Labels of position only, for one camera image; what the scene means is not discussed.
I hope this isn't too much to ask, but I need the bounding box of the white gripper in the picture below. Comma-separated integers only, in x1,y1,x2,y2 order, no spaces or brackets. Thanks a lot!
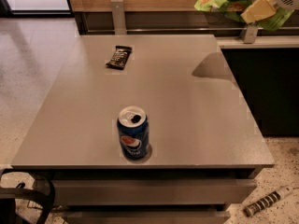
241,0,299,23

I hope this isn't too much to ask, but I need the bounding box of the green rice chip bag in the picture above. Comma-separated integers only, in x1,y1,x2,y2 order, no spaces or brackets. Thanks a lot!
194,0,295,31

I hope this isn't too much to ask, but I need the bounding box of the blue pepsi can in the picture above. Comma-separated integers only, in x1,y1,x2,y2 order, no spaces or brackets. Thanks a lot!
117,105,150,160

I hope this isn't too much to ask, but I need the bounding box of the black snack bar wrapper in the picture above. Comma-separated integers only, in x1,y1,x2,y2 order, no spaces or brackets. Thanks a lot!
106,46,133,70

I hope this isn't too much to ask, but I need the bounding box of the upper grey drawer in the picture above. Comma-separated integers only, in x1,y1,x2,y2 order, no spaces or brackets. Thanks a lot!
52,179,256,206

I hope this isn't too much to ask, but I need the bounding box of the metal rail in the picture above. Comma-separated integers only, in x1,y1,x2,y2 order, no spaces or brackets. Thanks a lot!
86,27,299,33

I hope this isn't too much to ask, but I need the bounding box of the right metal bracket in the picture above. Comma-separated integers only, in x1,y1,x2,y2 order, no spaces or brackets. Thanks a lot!
240,24,258,44

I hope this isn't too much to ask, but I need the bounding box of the metal bracket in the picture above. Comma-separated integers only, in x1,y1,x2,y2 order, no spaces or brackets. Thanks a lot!
240,24,258,44
110,0,127,35

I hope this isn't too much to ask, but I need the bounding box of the left metal bracket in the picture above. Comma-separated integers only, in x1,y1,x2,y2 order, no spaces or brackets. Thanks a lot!
110,0,127,35

